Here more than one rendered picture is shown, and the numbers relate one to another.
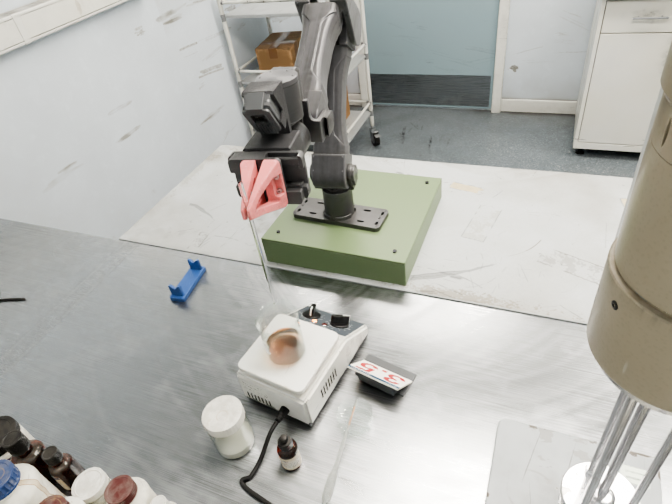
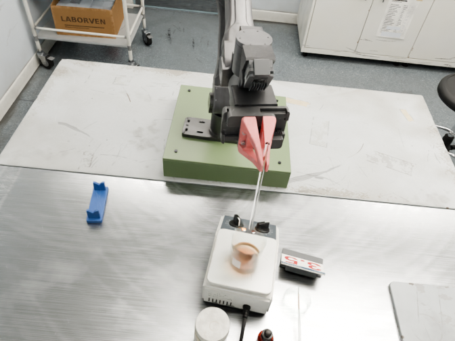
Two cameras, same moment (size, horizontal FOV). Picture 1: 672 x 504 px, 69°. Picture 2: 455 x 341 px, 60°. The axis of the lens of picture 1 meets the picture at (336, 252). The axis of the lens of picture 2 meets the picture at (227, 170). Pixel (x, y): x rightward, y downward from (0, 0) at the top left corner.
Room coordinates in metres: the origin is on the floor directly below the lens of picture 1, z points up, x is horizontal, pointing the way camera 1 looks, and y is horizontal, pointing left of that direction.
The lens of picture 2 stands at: (0.18, 0.33, 1.65)
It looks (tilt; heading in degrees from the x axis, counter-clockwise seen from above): 47 degrees down; 331
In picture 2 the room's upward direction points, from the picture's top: 7 degrees clockwise
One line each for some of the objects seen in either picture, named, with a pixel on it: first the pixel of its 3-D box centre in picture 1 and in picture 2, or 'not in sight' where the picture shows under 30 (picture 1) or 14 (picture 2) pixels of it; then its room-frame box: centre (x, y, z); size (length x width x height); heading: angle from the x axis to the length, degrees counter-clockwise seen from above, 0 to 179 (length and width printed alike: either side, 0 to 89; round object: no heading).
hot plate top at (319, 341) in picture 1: (289, 351); (243, 260); (0.49, 0.10, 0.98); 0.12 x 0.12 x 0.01; 55
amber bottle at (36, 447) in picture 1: (31, 458); not in sight; (0.40, 0.48, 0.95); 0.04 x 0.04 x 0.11
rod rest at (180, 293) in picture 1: (186, 278); (97, 200); (0.79, 0.32, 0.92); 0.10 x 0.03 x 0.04; 159
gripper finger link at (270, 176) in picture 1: (251, 194); (252, 145); (0.53, 0.09, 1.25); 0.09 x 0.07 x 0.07; 162
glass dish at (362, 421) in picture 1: (355, 417); (296, 300); (0.41, 0.01, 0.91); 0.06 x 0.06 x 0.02
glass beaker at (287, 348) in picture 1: (283, 334); (246, 249); (0.49, 0.10, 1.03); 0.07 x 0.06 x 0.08; 160
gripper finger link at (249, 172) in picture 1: (265, 194); (265, 145); (0.53, 0.07, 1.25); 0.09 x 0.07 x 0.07; 162
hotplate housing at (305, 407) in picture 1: (302, 356); (243, 260); (0.51, 0.08, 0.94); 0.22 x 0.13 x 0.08; 145
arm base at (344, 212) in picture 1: (338, 200); (223, 120); (0.86, -0.02, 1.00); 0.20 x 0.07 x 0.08; 60
